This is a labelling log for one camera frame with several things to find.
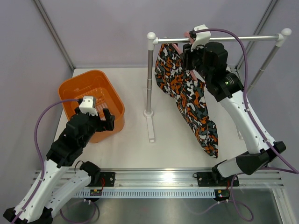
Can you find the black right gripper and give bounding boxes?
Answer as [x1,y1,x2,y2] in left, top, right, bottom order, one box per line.
[180,40,212,82]

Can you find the pink clothes hanger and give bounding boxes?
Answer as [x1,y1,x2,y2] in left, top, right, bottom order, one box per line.
[171,32,198,83]

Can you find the camouflage patterned shorts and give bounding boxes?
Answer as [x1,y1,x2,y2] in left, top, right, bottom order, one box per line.
[154,44,219,158]

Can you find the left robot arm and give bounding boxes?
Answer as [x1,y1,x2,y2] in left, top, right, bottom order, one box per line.
[3,108,115,224]

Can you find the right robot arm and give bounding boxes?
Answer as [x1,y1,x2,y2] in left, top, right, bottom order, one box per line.
[181,42,286,185]

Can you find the white and silver clothes rack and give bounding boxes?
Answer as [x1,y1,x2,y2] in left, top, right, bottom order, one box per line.
[144,28,292,143]

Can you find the orange plastic basket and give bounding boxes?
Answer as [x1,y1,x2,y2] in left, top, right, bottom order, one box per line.
[58,70,125,143]

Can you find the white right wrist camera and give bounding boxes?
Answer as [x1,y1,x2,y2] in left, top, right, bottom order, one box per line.
[189,24,211,51]

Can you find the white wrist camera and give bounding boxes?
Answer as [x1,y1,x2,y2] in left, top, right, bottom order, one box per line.
[189,24,211,51]
[79,96,98,116]

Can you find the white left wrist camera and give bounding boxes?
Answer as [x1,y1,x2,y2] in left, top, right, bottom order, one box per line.
[79,96,98,116]

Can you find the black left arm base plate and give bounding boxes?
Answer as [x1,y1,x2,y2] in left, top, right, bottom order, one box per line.
[88,171,115,187]

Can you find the aluminium mounting rail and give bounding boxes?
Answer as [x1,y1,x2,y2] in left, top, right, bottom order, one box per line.
[101,168,284,189]

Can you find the white slotted cable duct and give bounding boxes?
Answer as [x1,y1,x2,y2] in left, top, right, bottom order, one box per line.
[73,189,216,198]

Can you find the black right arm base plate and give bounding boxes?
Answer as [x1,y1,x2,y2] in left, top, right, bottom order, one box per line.
[192,171,240,187]

